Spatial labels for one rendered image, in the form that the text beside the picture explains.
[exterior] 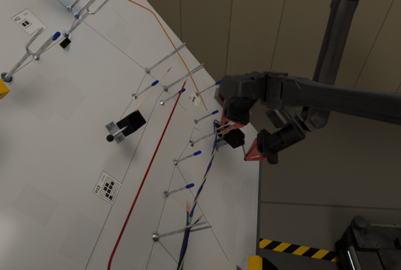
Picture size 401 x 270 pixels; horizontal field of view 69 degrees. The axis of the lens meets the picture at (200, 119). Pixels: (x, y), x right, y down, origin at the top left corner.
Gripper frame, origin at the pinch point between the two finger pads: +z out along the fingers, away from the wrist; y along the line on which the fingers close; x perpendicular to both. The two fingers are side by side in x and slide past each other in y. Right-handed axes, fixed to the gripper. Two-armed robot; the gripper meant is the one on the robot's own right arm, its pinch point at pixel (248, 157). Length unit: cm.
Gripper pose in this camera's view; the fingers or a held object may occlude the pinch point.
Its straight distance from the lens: 96.7
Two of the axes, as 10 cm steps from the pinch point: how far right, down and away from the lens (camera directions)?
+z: -6.5, 4.8, 5.9
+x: 7.5, 5.4, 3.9
